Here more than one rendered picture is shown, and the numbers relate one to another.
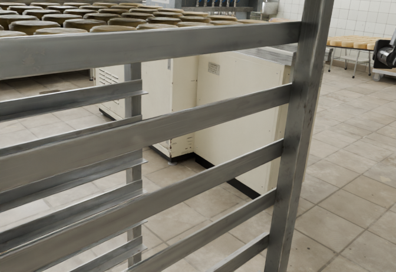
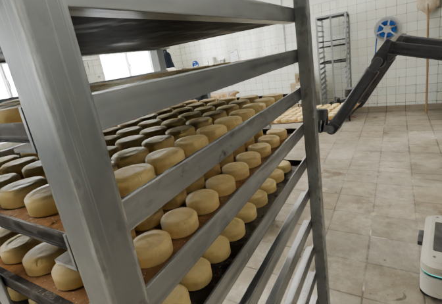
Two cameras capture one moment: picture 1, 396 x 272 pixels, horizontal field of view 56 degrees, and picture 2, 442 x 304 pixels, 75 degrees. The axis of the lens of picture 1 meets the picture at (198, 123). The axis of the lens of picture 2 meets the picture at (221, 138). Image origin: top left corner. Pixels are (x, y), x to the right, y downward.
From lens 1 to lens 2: 0.34 m
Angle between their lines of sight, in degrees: 14
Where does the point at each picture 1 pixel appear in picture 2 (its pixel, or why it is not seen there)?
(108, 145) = (268, 273)
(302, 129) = (321, 211)
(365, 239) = (330, 236)
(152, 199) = (281, 289)
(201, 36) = (283, 195)
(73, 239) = not seen: outside the picture
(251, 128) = not seen: hidden behind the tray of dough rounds
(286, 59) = not seen: hidden behind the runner
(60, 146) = (257, 287)
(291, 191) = (323, 245)
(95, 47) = (260, 231)
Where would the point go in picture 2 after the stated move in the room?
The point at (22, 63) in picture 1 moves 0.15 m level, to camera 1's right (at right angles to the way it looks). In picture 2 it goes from (245, 258) to (330, 230)
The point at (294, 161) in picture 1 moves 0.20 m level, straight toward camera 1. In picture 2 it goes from (321, 228) to (352, 284)
